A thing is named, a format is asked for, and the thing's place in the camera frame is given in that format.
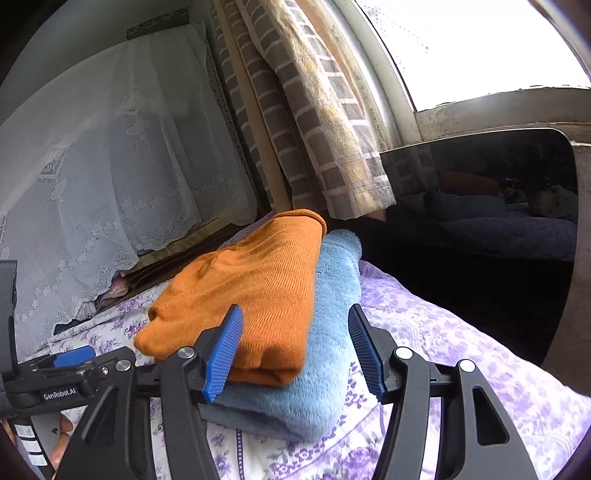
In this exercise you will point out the checked beige grey curtain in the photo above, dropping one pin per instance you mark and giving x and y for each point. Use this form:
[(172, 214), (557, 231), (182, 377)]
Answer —
[(314, 115)]

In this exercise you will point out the pink white cloth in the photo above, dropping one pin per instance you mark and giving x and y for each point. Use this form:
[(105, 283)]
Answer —
[(113, 295)]

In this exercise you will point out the purple floral blanket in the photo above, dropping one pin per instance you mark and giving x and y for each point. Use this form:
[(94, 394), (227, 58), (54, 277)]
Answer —
[(438, 341)]

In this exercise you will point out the wooden bed frame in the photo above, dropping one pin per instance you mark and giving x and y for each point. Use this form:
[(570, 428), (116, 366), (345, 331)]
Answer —
[(184, 249)]

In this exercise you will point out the person's left hand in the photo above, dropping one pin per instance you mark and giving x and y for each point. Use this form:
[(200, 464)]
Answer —
[(64, 427)]

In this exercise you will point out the window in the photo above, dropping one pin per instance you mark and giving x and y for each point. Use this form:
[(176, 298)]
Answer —
[(461, 46)]

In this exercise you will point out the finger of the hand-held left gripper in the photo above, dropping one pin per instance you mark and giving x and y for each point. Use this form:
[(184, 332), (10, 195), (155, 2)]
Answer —
[(74, 356)]

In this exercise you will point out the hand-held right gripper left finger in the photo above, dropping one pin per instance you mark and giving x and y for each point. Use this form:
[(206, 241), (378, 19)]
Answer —
[(226, 350)]

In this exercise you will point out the black glass screen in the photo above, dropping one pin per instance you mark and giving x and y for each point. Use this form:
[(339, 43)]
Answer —
[(485, 286)]

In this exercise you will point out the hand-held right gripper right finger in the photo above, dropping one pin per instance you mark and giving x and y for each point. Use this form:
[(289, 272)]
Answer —
[(364, 350)]

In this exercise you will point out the orange knit cardigan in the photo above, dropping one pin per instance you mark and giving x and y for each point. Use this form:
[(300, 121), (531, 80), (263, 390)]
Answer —
[(258, 286)]

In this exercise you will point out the white lace cloth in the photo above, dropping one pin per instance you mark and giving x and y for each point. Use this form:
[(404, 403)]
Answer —
[(115, 184)]

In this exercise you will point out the blue fleece garment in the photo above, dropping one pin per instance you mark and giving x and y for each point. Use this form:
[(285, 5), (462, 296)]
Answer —
[(332, 323)]

